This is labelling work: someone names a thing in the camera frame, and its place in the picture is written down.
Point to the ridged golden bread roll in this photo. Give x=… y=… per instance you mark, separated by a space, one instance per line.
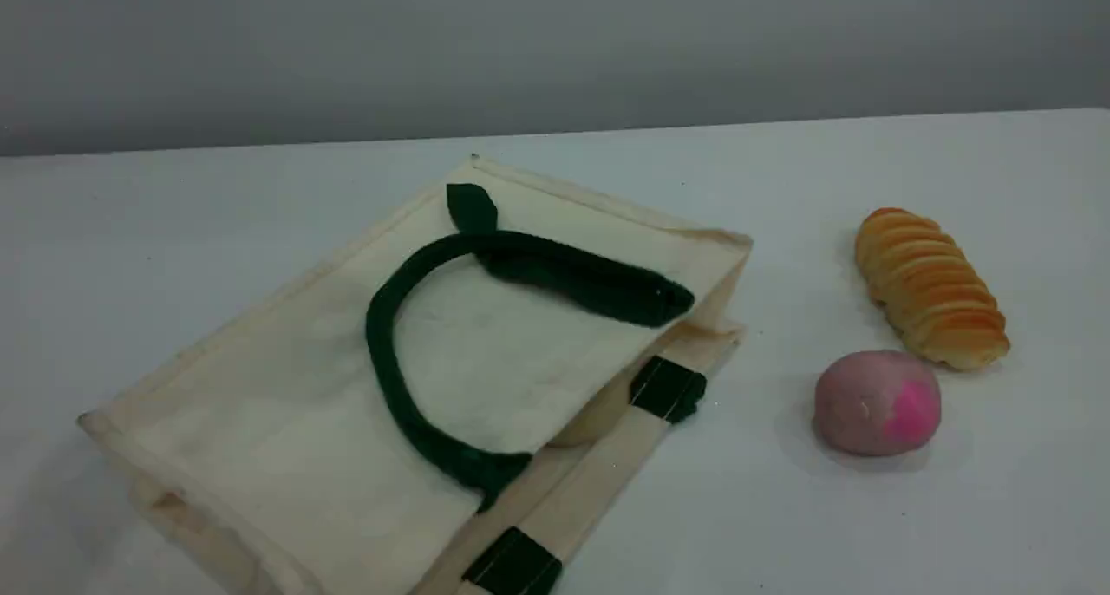
x=932 y=291

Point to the pink round pastry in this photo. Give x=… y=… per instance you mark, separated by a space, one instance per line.
x=876 y=404

